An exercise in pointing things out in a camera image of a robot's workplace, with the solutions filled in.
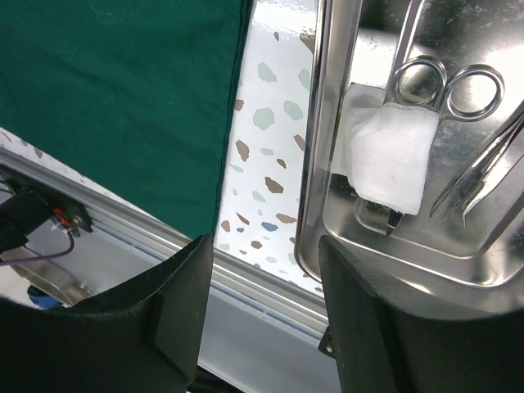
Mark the steel tweezers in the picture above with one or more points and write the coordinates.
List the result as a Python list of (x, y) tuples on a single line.
[(486, 172)]

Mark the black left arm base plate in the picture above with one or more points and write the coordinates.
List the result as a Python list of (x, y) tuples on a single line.
[(30, 204)]

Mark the steel surgical scissors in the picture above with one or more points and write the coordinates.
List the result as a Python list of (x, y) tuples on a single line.
[(446, 62)]

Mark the green surgical cloth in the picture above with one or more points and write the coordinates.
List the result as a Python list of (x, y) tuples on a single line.
[(138, 96)]

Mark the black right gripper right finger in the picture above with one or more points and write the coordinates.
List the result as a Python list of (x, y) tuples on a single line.
[(388, 336)]

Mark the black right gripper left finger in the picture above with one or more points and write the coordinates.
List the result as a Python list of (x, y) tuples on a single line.
[(143, 335)]

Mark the steel instrument tray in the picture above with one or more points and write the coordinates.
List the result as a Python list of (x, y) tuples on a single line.
[(480, 264)]

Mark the white bow-shaped gauze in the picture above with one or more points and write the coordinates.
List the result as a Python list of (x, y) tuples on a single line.
[(359, 104)]

